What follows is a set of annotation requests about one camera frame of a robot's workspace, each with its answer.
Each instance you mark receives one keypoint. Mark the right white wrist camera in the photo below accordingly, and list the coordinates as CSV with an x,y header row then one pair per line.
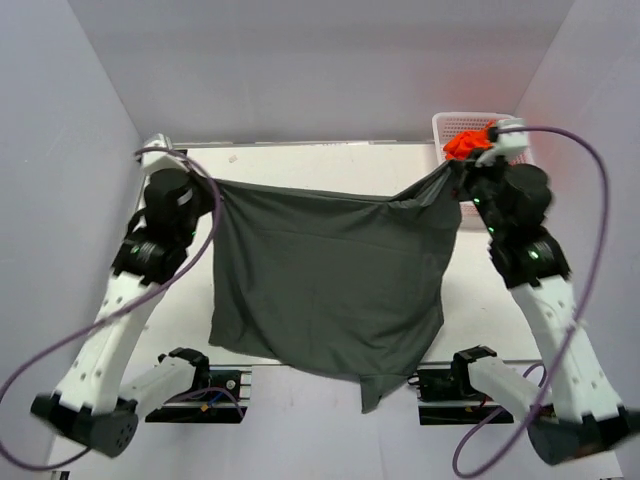
x,y
507,139

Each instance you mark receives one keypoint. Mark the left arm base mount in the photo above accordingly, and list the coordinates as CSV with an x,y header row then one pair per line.
x,y
222,397

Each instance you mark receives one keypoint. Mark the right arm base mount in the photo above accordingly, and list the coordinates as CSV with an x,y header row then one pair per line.
x,y
441,404

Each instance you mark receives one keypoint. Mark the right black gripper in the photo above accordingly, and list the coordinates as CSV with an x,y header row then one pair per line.
x,y
466,175

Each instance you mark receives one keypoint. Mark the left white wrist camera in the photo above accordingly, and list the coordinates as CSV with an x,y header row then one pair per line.
x,y
155,155

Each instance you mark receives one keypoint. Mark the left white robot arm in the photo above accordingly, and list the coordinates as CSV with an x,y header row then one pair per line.
x,y
91,405

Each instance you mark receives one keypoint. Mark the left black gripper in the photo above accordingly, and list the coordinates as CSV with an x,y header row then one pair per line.
x,y
198,185

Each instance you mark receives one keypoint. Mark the dark grey t shirt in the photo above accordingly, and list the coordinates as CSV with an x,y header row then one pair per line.
x,y
335,284

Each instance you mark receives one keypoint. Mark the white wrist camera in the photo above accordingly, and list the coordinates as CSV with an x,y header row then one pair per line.
x,y
155,155
507,139

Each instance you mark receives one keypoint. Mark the orange t shirt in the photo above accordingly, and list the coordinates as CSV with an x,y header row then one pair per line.
x,y
463,144

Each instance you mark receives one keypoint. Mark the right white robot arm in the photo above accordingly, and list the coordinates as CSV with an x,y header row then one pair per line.
x,y
576,413

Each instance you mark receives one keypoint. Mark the white plastic basket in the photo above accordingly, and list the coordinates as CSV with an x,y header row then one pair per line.
x,y
447,125

